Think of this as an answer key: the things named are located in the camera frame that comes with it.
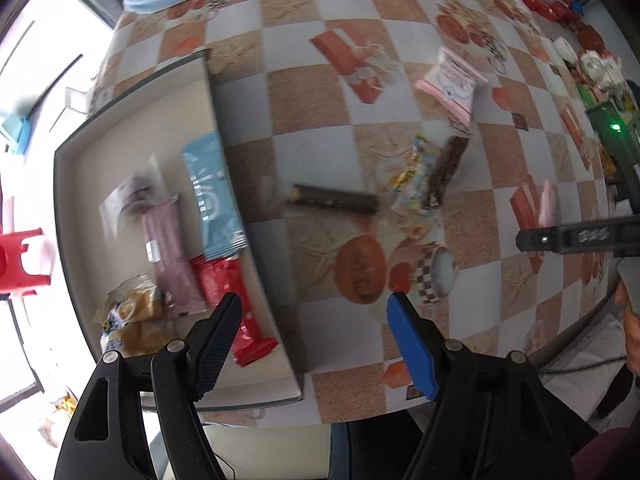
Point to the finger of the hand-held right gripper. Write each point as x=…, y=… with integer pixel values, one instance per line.
x=575, y=236

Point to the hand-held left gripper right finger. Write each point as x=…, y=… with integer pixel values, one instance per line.
x=412, y=345

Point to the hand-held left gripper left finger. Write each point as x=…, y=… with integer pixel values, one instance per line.
x=220, y=340

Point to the red snack packet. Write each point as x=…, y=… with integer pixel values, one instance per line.
x=220, y=280

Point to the yellow potato stick bag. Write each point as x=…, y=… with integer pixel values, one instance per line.
x=135, y=305

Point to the pink snack bar packet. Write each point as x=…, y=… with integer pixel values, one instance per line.
x=170, y=255

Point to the light blue snack packet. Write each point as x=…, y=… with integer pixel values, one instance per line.
x=212, y=195

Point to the brown bar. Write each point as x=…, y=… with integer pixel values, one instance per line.
x=445, y=170

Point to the dark chocolate bar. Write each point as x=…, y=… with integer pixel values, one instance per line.
x=335, y=199

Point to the clear packet with dark snack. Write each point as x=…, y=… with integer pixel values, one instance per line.
x=130, y=200

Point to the colourful candy packet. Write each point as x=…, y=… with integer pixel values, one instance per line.
x=412, y=175

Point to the pink and white snack packet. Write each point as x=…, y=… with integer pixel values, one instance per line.
x=452, y=80

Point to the grey cardboard tray box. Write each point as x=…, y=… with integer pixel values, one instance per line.
x=100, y=175

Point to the person's right hand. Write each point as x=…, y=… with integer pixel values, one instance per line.
x=632, y=325

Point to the white paper roll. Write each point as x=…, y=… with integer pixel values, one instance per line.
x=566, y=49

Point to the orange brown bag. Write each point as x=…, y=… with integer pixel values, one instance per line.
x=591, y=37

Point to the red plastic stool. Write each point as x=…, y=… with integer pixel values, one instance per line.
x=22, y=260

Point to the blue box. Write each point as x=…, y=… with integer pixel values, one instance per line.
x=15, y=132

